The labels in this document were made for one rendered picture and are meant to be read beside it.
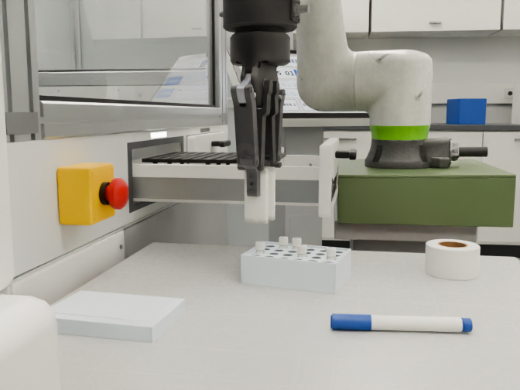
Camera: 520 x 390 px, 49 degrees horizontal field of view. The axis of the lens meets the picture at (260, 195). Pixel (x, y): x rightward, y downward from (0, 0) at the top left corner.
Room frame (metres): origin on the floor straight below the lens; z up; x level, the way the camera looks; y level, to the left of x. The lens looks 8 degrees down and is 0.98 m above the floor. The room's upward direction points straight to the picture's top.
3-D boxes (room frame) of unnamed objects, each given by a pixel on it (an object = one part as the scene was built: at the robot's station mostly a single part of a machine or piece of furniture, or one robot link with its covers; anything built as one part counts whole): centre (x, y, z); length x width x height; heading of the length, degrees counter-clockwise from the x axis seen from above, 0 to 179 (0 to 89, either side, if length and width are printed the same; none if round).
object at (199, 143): (1.37, 0.12, 0.87); 0.29 x 0.02 x 0.11; 170
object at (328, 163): (1.00, -0.12, 0.87); 0.29 x 0.02 x 0.11; 170
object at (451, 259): (0.76, -0.26, 0.78); 0.07 x 0.07 x 0.04
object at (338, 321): (0.55, -0.14, 0.77); 0.14 x 0.02 x 0.02; 86
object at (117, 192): (0.72, 0.18, 0.88); 0.04 x 0.03 x 0.04; 170
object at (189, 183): (1.04, 0.08, 0.86); 0.40 x 0.26 x 0.06; 80
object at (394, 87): (1.28, -0.29, 1.02); 0.16 x 0.13 x 0.19; 73
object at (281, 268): (0.73, -0.05, 0.78); 0.12 x 0.08 x 0.04; 69
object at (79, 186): (0.73, 0.22, 0.88); 0.07 x 0.05 x 0.07; 170
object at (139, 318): (0.58, 0.15, 0.77); 0.13 x 0.09 x 0.02; 76
